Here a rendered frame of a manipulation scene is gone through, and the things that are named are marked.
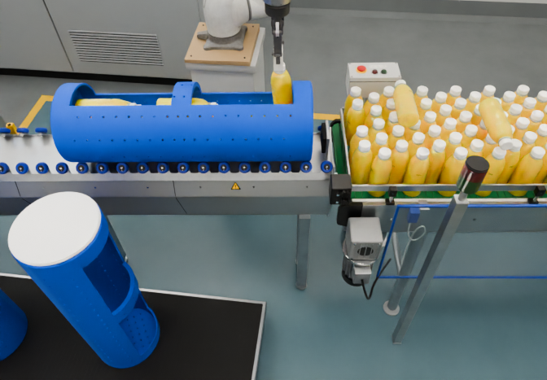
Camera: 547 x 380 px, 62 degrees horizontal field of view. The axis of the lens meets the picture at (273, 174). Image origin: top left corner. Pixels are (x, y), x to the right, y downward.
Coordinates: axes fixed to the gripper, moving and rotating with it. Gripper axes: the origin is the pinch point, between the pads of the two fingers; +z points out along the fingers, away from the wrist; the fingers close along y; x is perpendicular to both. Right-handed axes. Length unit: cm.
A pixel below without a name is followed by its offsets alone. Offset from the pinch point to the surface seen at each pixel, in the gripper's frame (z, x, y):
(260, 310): 117, -10, 34
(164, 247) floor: 132, -66, -9
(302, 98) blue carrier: 9.1, 7.9, 9.5
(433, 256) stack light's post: 52, 54, 43
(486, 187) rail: 35, 71, 26
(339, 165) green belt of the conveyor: 42.5, 23.1, 8.9
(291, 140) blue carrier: 18.7, 4.4, 19.1
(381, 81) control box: 24, 40, -19
